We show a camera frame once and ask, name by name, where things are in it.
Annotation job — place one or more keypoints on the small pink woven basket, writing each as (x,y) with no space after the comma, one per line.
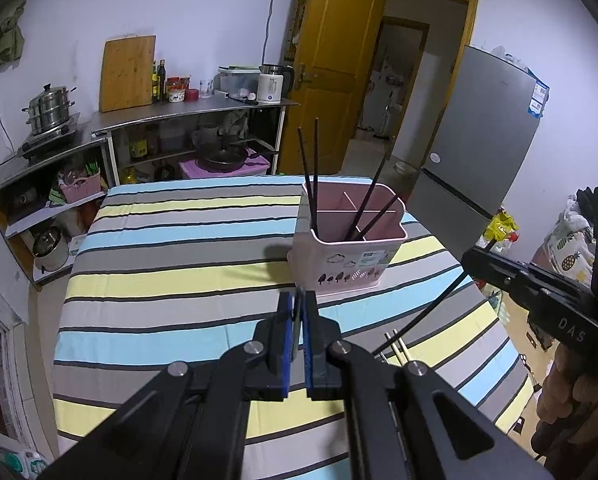
(81,191)

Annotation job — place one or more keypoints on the yellow oil bottle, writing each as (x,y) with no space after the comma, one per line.
(155,87)

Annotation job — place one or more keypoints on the grey refrigerator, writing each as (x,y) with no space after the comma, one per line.
(474,125)

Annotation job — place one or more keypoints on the white electric kettle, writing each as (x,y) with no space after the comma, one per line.
(270,87)

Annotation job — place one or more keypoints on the wooden chopstick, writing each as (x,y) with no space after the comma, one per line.
(407,352)

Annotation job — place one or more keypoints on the pineapple printed cloth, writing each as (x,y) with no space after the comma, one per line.
(569,255)

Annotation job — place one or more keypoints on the glass cup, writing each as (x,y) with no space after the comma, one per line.
(206,89)

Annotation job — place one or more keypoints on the steel steamer pot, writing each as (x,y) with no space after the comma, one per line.
(49,110)

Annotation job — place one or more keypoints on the grey metal-tipped chopstick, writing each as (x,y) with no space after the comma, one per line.
(384,357)

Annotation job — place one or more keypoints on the black chopstick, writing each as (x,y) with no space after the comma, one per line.
(305,170)
(316,160)
(429,307)
(371,187)
(384,213)

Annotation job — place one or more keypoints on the kitchen knife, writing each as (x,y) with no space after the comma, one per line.
(244,100)

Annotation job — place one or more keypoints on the clear plastic container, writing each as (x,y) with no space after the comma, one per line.
(236,82)

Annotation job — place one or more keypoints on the steel kitchen table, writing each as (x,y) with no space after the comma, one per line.
(179,112)

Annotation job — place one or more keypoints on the chopsticks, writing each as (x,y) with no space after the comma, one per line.
(399,344)

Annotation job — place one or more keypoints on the wooden cutting board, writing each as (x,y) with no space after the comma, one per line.
(128,75)

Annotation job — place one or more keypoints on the red tin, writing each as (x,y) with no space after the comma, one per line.
(193,95)

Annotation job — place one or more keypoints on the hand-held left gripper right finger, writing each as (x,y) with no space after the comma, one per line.
(308,360)

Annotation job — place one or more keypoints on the green hanging cloth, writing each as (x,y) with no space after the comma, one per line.
(8,35)

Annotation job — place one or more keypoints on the pink plastic basket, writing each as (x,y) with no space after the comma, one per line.
(339,260)

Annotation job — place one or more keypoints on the dark sauce bottle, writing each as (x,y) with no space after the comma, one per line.
(162,85)

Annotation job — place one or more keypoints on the steel stove shelf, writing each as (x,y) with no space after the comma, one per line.
(86,146)

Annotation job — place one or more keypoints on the striped tablecloth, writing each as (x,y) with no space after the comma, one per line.
(179,270)

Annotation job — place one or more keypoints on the yellow wooden door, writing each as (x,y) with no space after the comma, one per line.
(329,35)

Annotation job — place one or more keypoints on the white basin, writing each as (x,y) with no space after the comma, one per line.
(404,168)

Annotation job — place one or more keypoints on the steel rice cooker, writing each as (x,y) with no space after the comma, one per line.
(49,250)

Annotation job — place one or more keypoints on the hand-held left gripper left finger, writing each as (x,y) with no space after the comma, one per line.
(288,355)

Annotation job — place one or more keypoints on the mop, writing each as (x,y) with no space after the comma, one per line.
(386,115)

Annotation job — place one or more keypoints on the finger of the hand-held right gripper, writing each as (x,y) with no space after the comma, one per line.
(509,282)
(539,272)

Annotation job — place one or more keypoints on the black frying pan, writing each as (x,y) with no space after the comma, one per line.
(224,157)

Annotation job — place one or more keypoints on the steel stove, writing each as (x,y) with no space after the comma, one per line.
(54,139)

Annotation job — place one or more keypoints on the red-lidded jar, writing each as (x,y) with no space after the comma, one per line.
(175,91)

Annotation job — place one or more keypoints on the person's right hand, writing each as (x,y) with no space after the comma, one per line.
(561,390)

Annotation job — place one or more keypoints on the pink plastic stool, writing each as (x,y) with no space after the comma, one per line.
(189,170)

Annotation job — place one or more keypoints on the yellow snack bag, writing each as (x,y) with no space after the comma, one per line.
(501,225)

